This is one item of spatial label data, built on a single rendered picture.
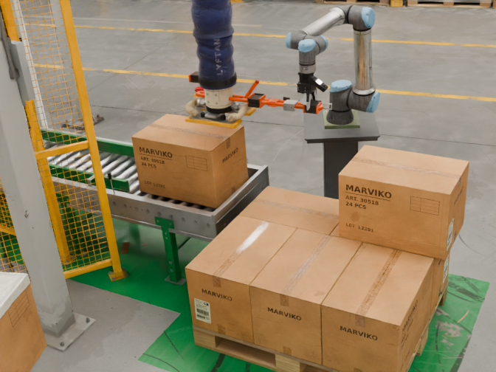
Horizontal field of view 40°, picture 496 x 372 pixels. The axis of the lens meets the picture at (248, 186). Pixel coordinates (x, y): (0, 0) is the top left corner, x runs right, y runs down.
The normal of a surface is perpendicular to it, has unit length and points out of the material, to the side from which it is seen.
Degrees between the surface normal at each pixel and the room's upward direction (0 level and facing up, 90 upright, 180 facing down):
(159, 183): 90
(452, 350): 0
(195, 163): 90
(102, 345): 0
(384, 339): 90
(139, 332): 0
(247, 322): 90
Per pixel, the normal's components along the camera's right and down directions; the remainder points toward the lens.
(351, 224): -0.48, 0.45
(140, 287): -0.07, -0.88
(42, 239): 0.88, 0.17
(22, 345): 0.98, 0.03
